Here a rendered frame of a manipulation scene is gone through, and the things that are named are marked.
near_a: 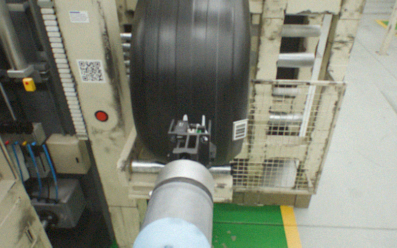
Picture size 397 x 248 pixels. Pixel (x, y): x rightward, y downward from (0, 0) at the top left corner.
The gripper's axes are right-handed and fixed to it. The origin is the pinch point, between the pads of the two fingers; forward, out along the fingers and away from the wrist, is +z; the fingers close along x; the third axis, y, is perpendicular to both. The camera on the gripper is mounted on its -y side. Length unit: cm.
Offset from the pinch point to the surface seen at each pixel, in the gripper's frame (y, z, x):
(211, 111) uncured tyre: 0.9, 8.0, -3.0
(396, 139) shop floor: -101, 177, -156
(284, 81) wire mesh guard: -14, 71, -33
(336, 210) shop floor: -111, 99, -83
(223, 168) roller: -27.4, 24.9, -6.7
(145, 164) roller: -27.2, 25.2, 19.1
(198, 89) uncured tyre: 6.3, 8.6, 0.1
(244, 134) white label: -6.7, 11.1, -11.5
